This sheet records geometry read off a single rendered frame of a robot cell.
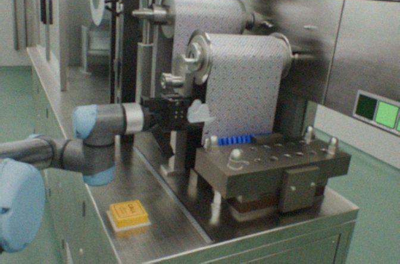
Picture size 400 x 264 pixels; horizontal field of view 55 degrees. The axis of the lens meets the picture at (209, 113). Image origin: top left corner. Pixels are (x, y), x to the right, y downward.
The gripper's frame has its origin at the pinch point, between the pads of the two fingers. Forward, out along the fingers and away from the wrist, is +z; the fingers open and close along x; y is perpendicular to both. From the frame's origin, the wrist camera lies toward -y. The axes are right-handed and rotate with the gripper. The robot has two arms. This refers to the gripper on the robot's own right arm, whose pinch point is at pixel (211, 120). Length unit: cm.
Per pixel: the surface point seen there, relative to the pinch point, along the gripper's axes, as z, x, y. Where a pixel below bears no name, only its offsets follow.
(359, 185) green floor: 210, 101, -109
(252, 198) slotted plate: 3.1, -19.0, -13.9
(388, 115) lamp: 30.1, -30.6, 9.7
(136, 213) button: -24.2, -12.4, -16.5
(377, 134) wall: 264, 134, -82
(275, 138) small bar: 18.2, -6.4, -4.6
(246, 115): 11.5, -0.2, 0.6
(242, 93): 9.1, -0.2, 7.2
